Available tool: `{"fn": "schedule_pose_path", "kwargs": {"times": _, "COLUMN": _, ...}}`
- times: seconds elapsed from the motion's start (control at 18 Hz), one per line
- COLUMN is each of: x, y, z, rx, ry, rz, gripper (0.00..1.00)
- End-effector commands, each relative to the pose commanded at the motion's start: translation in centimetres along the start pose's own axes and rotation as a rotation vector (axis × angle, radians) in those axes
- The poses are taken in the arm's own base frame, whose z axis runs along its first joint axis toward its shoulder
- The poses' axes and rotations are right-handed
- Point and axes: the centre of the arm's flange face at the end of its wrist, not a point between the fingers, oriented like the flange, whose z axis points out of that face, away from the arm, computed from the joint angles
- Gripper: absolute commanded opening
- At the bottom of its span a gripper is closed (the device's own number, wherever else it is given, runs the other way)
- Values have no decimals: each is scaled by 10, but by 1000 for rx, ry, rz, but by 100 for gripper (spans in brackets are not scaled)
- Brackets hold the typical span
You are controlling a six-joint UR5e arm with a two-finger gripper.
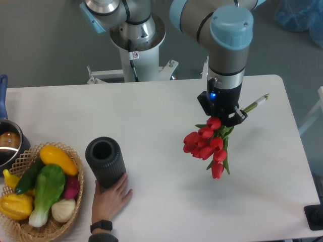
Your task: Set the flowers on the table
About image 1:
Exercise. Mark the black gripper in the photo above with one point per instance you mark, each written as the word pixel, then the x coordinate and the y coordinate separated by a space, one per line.
pixel 222 103

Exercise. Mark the red tulip bouquet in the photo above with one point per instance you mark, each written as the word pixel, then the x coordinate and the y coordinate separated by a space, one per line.
pixel 211 140

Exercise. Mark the dark grey ribbed vase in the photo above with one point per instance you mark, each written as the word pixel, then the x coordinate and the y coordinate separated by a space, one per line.
pixel 104 156

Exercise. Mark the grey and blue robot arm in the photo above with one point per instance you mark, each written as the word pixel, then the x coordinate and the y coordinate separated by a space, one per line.
pixel 224 28

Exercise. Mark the grey sleeved forearm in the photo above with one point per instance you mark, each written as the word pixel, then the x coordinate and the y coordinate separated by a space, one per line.
pixel 102 237

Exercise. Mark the person's bare hand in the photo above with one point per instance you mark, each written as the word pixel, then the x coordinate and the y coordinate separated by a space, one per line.
pixel 106 204

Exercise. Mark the blue plastic bag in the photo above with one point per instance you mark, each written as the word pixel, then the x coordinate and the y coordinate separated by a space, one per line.
pixel 301 16

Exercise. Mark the black device at table edge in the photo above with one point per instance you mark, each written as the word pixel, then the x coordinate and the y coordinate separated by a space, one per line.
pixel 314 216

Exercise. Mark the black smartwatch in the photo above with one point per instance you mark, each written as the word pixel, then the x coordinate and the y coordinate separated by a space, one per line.
pixel 102 224

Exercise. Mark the yellow squash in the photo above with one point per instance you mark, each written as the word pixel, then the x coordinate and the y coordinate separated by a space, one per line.
pixel 50 154

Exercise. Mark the green bok choy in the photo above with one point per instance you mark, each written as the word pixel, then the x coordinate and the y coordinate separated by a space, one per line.
pixel 49 186

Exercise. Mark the white garlic bulb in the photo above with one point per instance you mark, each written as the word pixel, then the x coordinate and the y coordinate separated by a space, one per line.
pixel 63 210

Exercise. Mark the dark green cucumber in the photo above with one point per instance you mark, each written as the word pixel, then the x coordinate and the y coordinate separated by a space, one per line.
pixel 28 179

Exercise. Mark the small yellow gourd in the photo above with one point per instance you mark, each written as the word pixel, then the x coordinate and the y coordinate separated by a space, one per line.
pixel 12 180

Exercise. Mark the orange yellow pumpkin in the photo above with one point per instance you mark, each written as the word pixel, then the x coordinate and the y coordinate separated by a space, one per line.
pixel 17 207

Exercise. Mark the woven wicker basket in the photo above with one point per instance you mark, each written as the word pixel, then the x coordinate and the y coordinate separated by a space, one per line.
pixel 14 230

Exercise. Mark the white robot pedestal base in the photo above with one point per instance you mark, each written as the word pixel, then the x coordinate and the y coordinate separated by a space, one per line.
pixel 139 53

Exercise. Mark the blue handled saucepan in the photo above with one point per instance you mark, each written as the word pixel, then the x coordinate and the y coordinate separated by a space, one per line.
pixel 13 141

